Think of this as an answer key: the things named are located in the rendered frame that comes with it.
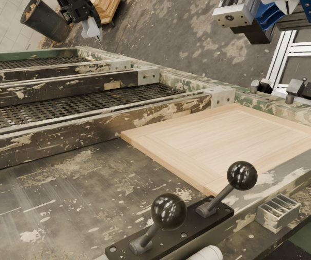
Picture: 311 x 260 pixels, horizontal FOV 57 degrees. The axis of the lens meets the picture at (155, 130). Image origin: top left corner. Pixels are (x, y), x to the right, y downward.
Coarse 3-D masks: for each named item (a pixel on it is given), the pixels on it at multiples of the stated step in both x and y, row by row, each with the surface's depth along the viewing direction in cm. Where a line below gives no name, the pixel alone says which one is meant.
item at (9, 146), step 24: (168, 96) 92; (192, 96) 93; (216, 96) 98; (48, 120) 71; (72, 120) 71; (96, 120) 73; (120, 120) 77; (144, 120) 82; (0, 144) 61; (24, 144) 64; (48, 144) 67; (72, 144) 71; (0, 168) 62
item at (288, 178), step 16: (288, 160) 61; (304, 160) 61; (272, 176) 55; (288, 176) 55; (304, 176) 57; (240, 192) 50; (256, 192) 50; (272, 192) 50; (288, 192) 54; (240, 208) 46; (256, 208) 48; (224, 224) 43; (240, 224) 47; (192, 240) 39; (208, 240) 42; (176, 256) 38
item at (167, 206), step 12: (168, 192) 30; (156, 204) 29; (168, 204) 28; (180, 204) 28; (156, 216) 28; (168, 216) 28; (180, 216) 28; (156, 228) 32; (168, 228) 28; (132, 240) 37; (144, 240) 34
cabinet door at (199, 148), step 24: (168, 120) 87; (192, 120) 88; (216, 120) 89; (240, 120) 90; (264, 120) 90; (288, 120) 90; (144, 144) 71; (168, 144) 72; (192, 144) 73; (216, 144) 73; (240, 144) 73; (264, 144) 74; (288, 144) 74; (168, 168) 64; (192, 168) 61; (216, 168) 62; (264, 168) 62; (216, 192) 53
